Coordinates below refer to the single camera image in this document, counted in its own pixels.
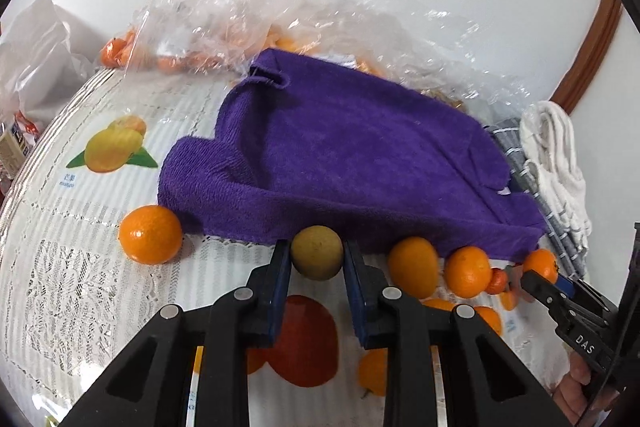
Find yellow-green round fruit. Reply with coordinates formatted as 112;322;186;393
291;225;344;281

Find clear plastic bag left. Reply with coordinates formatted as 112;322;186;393
98;0;303;75

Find white towel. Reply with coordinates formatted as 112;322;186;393
520;101;592;249

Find lace fruit-print tablecloth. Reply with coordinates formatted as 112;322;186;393
1;70;568;426

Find round orange mandarin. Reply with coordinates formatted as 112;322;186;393
444;246;492;299

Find clear plastic bag right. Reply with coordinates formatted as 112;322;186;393
266;0;532;124

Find clear plastic bag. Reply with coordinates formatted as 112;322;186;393
266;0;532;124
98;0;303;75

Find purple towel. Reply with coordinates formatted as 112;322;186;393
157;49;544;260

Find black cable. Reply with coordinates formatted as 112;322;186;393
574;231;640;425

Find grey checked cloth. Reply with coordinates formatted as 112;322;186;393
485;118;587;280

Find white plastic bag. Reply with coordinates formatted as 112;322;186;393
1;0;93;130

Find tiny red-orange mandarin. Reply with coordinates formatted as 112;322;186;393
485;268;509;295

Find right hand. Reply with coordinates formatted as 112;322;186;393
552;352;618;426

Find small orange mandarin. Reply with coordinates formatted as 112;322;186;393
522;248;559;284

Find brown wooden door frame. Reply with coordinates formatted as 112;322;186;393
551;0;623;114

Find oval orange fruit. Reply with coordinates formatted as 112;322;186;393
387;237;439;299

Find round orange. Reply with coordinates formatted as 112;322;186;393
118;205;182;265

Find snack package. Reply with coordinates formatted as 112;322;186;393
0;112;40;180

